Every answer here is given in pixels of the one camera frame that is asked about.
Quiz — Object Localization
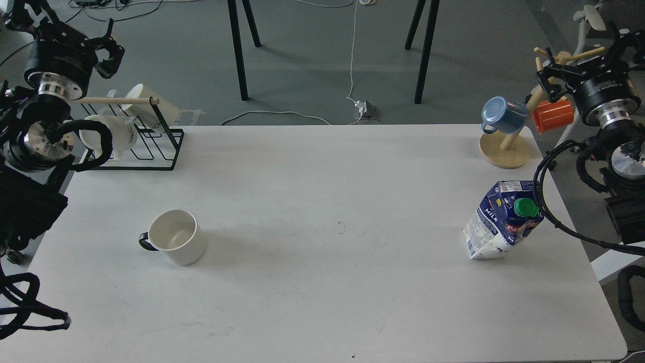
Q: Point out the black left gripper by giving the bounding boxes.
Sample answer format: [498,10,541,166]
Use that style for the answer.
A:
[3,0,125,100]

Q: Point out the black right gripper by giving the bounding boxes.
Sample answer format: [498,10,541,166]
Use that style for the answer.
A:
[536,30,644,127]

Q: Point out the white mug black handle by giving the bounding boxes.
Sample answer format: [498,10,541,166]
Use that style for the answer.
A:
[138,209,208,266]

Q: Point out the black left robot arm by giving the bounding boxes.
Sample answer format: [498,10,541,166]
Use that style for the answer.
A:
[2,1,124,263]

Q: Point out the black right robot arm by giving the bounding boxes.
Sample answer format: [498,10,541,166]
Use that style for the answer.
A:
[534,29,643,256]

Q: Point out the blue white milk carton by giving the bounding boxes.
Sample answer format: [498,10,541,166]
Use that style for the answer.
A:
[463,180,544,260]

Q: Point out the grey office chair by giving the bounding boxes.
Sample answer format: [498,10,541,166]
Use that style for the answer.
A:
[573,0,645,58]

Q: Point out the orange mug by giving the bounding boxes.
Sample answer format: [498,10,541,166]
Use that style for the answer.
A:
[532,97,574,134]

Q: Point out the blue mug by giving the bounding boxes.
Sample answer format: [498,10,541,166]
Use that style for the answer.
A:
[481,96,529,134]

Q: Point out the white mug on rack front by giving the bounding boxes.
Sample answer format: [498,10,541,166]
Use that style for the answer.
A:
[79,115,138,162]

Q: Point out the cream mug on rack rear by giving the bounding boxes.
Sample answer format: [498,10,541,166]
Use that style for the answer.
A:
[120,83,179,133]

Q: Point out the wooden mug tree stand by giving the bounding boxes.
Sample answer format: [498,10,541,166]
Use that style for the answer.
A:
[479,46,605,168]

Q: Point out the black table legs left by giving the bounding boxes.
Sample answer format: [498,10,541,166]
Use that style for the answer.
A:
[226,0,262,102]

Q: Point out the black table legs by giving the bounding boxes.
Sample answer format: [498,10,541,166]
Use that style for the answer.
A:
[405,1,441,105]
[226,0,262,102]

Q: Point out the black table legs right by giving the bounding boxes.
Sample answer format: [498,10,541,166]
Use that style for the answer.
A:
[405,1,441,105]

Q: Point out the white power adapter plug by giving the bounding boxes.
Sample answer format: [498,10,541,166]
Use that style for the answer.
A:
[353,100,378,121]

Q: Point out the black wire mug rack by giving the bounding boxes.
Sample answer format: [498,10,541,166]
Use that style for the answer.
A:
[73,97,185,171]

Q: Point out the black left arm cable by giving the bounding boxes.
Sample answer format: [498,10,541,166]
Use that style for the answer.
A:
[0,262,72,341]

